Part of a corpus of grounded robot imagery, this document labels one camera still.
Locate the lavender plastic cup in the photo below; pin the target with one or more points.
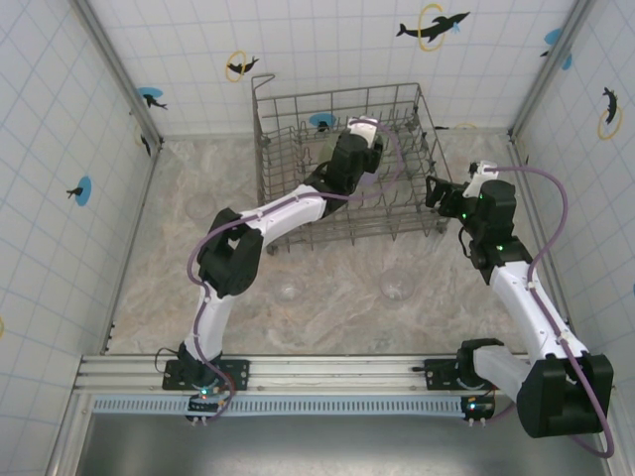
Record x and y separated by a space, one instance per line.
369 179

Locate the wide clear faceted glass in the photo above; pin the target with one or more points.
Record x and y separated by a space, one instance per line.
397 287

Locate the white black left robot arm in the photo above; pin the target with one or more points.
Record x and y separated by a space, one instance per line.
228 258

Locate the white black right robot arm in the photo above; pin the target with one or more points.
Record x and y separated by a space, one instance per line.
560 396

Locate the black controller circuit board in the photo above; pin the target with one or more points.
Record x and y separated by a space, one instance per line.
478 407
198 404

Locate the blue circle shark sticker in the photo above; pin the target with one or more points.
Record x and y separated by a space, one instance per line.
148 94

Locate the steel sheet panel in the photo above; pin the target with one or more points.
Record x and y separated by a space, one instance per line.
347 446

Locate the aluminium side rail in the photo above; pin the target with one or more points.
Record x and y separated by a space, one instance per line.
532 198
149 188

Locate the aluminium corner post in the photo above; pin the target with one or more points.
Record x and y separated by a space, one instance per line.
119 69
550 69

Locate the blue patch wall sticker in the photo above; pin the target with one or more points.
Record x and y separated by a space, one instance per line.
553 35

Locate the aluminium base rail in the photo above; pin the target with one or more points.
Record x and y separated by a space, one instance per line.
322 369

